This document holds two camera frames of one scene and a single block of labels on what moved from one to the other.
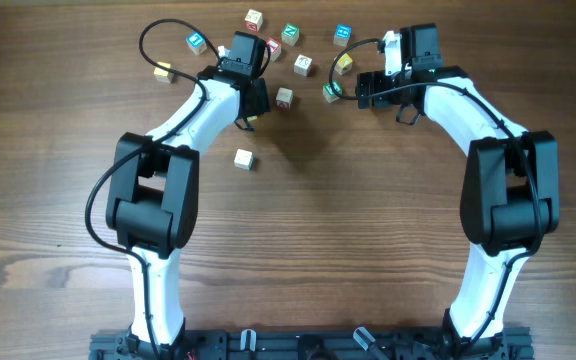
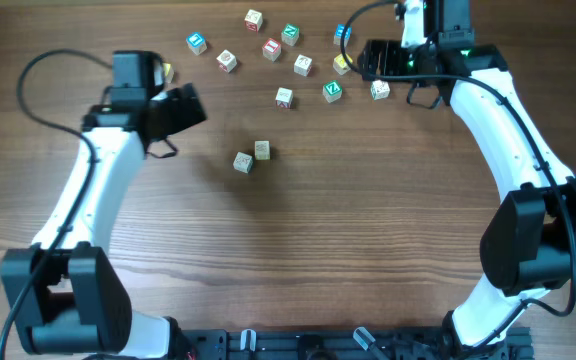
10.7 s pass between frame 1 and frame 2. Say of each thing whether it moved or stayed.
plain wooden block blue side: stayed
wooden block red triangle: stayed
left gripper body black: moved
